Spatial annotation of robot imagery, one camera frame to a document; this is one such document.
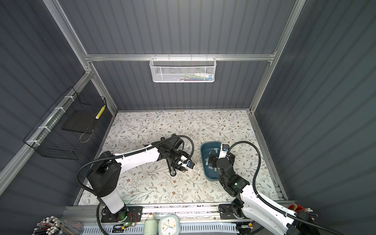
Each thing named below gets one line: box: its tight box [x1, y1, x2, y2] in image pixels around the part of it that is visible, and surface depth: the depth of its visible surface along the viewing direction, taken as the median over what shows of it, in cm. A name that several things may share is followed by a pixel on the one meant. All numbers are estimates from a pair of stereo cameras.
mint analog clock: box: [158, 213, 181, 235], surface depth 69 cm
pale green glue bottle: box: [143, 214, 158, 235], surface depth 66 cm
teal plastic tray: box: [200, 141, 222, 182], surface depth 91 cm
